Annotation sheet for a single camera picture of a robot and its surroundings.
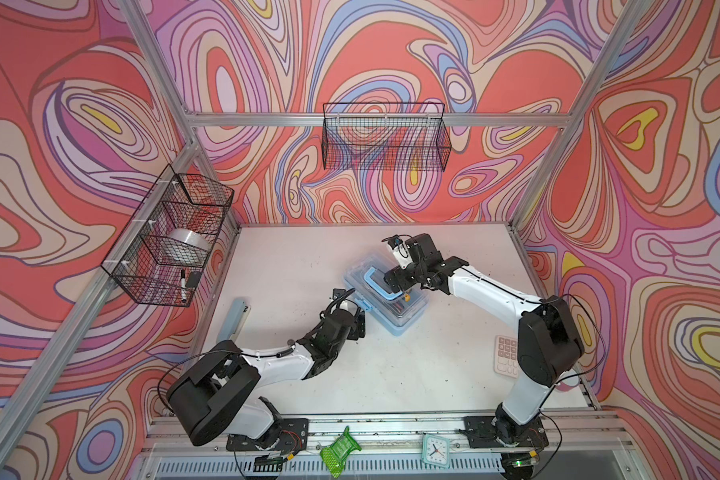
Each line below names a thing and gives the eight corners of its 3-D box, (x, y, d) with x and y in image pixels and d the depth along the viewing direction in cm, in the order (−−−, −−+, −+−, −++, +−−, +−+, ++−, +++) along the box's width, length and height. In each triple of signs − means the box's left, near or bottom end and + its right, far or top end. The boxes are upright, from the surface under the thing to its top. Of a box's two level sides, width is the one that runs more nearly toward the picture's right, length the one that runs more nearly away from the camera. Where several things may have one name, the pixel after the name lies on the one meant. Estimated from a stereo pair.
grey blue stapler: (223, 342, 91) (216, 334, 86) (240, 305, 99) (234, 296, 94) (235, 344, 90) (229, 336, 86) (251, 307, 98) (246, 298, 94)
